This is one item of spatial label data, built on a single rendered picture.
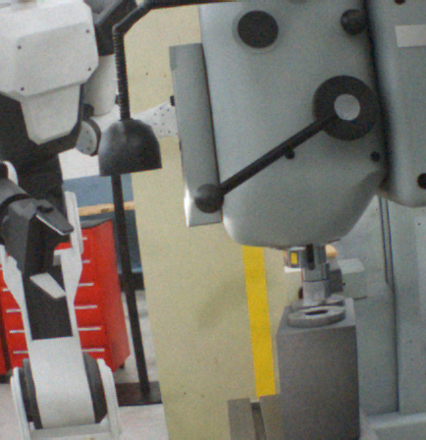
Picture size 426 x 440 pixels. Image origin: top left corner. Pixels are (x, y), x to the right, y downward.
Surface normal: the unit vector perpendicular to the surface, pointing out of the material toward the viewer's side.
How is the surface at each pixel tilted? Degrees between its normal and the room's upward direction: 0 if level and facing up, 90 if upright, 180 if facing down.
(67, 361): 64
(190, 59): 90
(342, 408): 90
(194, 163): 90
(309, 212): 117
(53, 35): 103
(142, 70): 90
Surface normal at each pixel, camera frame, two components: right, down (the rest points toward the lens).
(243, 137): -0.47, 0.13
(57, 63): 0.75, 0.19
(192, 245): 0.00, 0.09
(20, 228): -0.72, 0.18
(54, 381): 0.12, -0.38
